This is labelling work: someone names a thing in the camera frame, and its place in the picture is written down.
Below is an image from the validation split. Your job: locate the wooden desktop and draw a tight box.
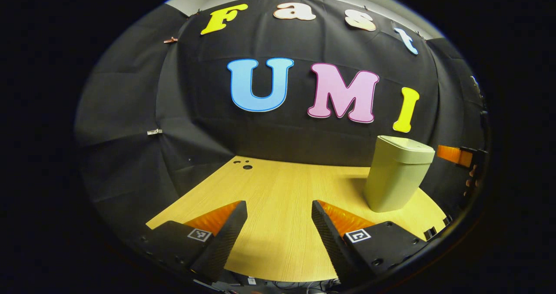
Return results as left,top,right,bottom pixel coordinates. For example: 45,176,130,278
146,156,448,283

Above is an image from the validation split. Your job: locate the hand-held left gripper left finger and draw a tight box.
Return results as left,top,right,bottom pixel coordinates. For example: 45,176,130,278
136,200,248,286

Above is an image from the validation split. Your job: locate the green desktop garbage bin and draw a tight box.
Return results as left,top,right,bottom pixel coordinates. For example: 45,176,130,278
364,135,436,213

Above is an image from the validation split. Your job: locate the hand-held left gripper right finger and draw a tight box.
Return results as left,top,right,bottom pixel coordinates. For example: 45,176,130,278
310,199,429,287

